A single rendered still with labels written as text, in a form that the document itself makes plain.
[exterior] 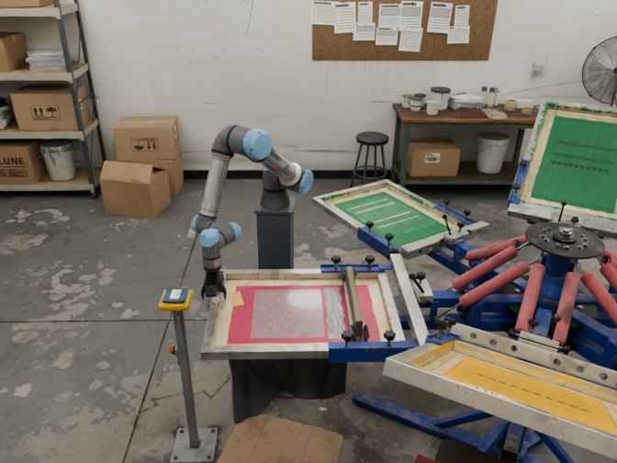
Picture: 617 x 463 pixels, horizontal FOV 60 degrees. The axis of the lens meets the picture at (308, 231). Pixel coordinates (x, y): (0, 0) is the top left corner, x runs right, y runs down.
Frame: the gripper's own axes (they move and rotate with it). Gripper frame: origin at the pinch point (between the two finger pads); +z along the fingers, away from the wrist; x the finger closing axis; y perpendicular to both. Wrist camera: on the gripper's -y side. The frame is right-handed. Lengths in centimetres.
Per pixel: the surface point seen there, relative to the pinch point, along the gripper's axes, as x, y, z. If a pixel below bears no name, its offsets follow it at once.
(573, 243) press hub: -145, -5, -32
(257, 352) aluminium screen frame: -19.5, -29.2, -0.5
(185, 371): 18.4, 10.0, 44.7
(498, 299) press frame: -121, -1, -4
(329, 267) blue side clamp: -50, 28, -2
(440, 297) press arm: -95, -2, -6
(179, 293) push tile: 17.4, 12.4, 1.1
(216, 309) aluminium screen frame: -0.8, -2.2, -0.9
